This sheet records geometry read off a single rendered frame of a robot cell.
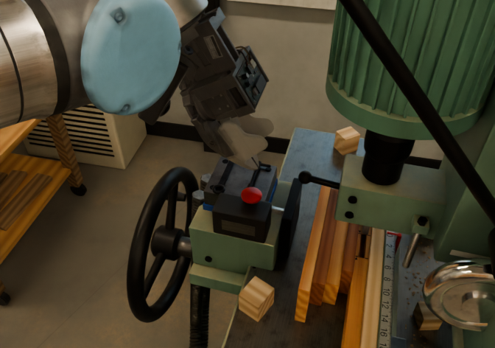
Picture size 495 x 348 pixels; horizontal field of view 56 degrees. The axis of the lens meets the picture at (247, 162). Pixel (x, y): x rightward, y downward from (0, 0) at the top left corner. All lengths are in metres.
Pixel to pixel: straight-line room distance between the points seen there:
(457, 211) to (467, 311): 0.12
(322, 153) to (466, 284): 0.44
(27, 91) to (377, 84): 0.31
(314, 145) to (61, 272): 1.28
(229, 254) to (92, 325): 1.12
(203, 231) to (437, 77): 0.40
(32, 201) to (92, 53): 1.71
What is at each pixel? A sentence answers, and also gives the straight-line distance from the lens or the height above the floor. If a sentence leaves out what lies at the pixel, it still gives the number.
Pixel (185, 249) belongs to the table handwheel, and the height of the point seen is 0.82.
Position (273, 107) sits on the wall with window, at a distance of 2.16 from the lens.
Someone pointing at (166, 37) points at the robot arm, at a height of 1.34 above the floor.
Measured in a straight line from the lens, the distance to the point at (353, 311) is 0.66.
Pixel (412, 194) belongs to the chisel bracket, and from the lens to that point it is 0.64.
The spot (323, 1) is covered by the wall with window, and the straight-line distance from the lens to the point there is 1.83.
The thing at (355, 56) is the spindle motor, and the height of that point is 1.27.
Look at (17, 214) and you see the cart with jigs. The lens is 1.95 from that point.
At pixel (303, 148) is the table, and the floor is 0.90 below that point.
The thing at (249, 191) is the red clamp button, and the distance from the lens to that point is 0.67.
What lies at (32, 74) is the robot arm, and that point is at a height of 1.35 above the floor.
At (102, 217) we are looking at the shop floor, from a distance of 2.10.
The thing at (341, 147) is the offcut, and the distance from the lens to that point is 0.93.
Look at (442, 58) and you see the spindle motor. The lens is 0.46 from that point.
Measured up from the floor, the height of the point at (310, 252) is 0.98.
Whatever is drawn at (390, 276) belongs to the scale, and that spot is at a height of 0.96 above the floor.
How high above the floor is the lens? 1.50
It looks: 42 degrees down
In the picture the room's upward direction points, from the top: straight up
